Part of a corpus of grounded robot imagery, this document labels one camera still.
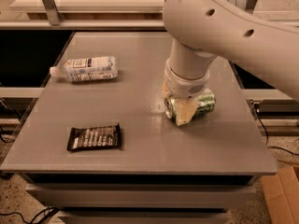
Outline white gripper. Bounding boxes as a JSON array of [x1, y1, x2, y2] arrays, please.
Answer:
[[162, 60, 210, 126]]

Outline green soda can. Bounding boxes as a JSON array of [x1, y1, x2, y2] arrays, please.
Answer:
[[164, 89, 216, 120]]

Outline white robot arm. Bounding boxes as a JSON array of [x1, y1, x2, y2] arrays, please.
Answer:
[[163, 0, 299, 126]]

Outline black snack bar wrapper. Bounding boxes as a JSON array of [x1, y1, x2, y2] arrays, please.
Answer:
[[67, 124, 121, 152]]

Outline clear plastic water bottle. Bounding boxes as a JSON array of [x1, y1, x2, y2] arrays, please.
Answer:
[[50, 56, 118, 82]]

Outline cardboard box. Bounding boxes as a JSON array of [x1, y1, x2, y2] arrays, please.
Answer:
[[261, 166, 299, 224]]

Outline black cable right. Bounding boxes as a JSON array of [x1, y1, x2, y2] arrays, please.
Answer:
[[253, 103, 299, 166]]

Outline metal railing frame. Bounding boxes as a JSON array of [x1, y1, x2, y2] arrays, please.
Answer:
[[0, 0, 299, 31]]

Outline black floor cable left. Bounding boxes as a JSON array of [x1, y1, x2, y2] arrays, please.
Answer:
[[0, 206, 60, 224]]

